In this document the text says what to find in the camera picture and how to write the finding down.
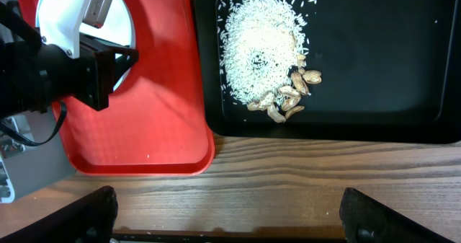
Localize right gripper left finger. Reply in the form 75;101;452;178
1;186;118;243

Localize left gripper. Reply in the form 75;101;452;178
64;43;139;110

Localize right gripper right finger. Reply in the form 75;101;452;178
339;187;452;243

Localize food scraps rice and nuts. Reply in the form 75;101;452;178
215;0;322;123

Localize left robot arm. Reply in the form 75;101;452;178
1;4;139;118

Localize grey dishwasher rack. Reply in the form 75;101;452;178
0;0;77;204

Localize light blue plate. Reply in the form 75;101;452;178
35;0;137;92

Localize red serving tray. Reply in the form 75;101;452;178
13;0;216;177

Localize black tray bin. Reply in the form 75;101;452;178
194;0;460;143

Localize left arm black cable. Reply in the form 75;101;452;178
0;100;68;147

